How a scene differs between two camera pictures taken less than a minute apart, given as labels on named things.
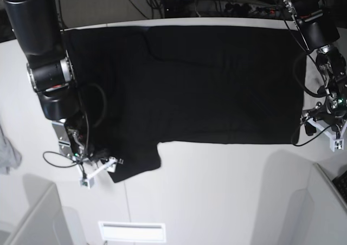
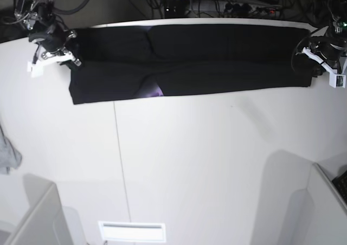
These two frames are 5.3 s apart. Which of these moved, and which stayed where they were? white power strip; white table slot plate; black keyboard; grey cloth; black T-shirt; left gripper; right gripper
Moved: left gripper; black T-shirt; right gripper
Stayed: white power strip; grey cloth; black keyboard; white table slot plate
